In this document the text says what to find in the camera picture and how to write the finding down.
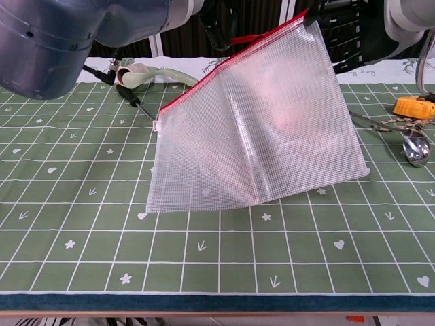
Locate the green patterned cutting mat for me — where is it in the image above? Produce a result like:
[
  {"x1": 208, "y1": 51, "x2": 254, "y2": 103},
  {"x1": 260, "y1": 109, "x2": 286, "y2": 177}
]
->
[{"x1": 0, "y1": 56, "x2": 435, "y2": 296}]

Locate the black cable with metal connector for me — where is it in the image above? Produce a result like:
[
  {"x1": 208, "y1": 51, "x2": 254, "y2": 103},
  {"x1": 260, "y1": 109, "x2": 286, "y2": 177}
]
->
[{"x1": 81, "y1": 50, "x2": 125, "y2": 86}]

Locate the black handled screwdriver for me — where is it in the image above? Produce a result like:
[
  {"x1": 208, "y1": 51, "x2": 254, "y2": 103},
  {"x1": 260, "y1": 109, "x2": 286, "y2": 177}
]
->
[{"x1": 115, "y1": 84, "x2": 160, "y2": 123}]

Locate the dark pleated curtain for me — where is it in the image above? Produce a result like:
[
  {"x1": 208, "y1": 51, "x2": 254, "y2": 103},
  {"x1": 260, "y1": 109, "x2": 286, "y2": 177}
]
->
[{"x1": 86, "y1": 0, "x2": 387, "y2": 59}]

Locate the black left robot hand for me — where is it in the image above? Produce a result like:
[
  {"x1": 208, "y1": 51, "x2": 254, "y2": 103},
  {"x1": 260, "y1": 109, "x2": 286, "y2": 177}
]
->
[{"x1": 198, "y1": 0, "x2": 241, "y2": 52}]

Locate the black white striped object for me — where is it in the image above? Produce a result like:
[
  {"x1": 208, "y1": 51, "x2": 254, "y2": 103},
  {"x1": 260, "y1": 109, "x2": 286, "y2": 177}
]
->
[{"x1": 15, "y1": 317, "x2": 74, "y2": 326}]

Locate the dark blue under cloth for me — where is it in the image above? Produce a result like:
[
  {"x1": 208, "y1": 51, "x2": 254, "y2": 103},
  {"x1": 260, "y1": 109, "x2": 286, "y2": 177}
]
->
[{"x1": 0, "y1": 292, "x2": 435, "y2": 312}]

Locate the white frame post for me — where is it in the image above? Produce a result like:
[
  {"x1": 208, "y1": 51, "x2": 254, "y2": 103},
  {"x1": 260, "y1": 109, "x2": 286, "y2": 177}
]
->
[
  {"x1": 281, "y1": 0, "x2": 296, "y2": 21},
  {"x1": 149, "y1": 33, "x2": 164, "y2": 58}
]

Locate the braided twine cord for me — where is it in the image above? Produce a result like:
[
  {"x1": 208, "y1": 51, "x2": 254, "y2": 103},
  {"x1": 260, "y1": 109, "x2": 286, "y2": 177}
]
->
[{"x1": 372, "y1": 117, "x2": 435, "y2": 134}]

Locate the clear mesh zipper pouch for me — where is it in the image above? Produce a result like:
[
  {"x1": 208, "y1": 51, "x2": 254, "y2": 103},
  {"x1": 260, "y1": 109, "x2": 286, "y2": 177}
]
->
[{"x1": 145, "y1": 8, "x2": 370, "y2": 214}]

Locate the red zipper pull loop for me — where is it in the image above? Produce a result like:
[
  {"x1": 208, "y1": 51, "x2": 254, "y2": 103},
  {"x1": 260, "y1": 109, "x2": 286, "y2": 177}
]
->
[{"x1": 231, "y1": 33, "x2": 265, "y2": 46}]

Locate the pale green lint roller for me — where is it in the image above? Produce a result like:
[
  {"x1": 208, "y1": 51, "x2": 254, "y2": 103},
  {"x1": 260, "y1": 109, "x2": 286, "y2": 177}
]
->
[{"x1": 115, "y1": 62, "x2": 200, "y2": 93}]

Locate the steel scoop with black handle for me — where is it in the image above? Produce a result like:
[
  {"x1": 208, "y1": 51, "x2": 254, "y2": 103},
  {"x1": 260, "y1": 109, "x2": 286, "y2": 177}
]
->
[{"x1": 348, "y1": 110, "x2": 431, "y2": 168}]

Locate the yellow tape measure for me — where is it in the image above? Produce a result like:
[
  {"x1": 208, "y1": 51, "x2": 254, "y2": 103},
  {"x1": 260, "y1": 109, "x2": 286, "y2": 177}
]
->
[{"x1": 393, "y1": 95, "x2": 435, "y2": 120}]

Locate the grey hose cable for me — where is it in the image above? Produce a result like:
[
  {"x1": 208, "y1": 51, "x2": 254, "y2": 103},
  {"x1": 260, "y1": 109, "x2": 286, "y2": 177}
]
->
[{"x1": 415, "y1": 30, "x2": 435, "y2": 103}]

